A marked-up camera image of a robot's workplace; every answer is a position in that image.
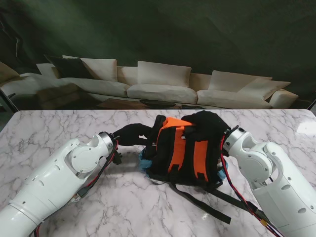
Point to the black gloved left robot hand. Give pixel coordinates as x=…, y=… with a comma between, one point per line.
x=130, y=135

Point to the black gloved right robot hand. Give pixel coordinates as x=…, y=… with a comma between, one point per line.
x=209, y=126

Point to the orange and blue backpack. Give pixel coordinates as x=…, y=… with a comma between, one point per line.
x=182, y=155

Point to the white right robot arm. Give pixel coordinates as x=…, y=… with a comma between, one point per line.
x=269, y=170

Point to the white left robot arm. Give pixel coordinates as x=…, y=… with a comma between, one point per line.
x=59, y=177

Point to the dark wooden coffee table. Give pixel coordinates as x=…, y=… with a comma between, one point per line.
x=118, y=103

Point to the cream sofa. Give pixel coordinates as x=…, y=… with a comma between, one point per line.
x=160, y=91

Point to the dark sofa cushion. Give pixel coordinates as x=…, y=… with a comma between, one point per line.
x=69, y=67

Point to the black metal stand leg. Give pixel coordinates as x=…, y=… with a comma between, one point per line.
x=311, y=105
x=8, y=100

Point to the tan armchair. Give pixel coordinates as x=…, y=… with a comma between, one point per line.
x=7, y=72

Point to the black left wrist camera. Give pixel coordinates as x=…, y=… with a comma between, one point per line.
x=118, y=159

